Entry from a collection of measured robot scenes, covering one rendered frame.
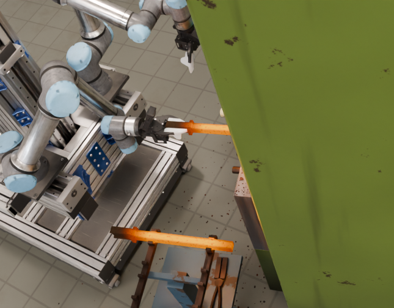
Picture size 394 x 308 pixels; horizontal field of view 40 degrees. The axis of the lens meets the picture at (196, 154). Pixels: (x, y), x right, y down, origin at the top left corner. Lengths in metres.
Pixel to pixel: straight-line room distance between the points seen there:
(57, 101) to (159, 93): 1.74
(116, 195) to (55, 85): 1.16
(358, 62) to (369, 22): 0.08
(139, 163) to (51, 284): 0.81
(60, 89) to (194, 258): 0.80
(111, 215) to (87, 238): 0.17
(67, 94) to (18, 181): 0.44
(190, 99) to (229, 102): 2.46
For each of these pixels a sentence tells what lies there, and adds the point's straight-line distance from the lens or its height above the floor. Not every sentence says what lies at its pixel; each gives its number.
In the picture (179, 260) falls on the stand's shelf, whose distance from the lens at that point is 2.13.
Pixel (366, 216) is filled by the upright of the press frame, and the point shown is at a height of 1.37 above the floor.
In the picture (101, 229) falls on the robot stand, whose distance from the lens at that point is 2.88.
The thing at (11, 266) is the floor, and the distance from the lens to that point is 3.31.
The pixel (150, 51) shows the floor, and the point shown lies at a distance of 3.90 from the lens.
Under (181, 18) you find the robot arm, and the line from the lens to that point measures 2.13.
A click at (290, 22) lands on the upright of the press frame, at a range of 0.84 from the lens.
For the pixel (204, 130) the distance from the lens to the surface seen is 1.98.
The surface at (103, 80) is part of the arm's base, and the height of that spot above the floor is 0.88.
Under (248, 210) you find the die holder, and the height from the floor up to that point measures 0.81.
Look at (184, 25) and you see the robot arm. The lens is 2.16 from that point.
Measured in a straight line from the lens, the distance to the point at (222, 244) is 1.80.
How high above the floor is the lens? 2.53
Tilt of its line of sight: 52 degrees down
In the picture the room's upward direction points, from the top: 24 degrees counter-clockwise
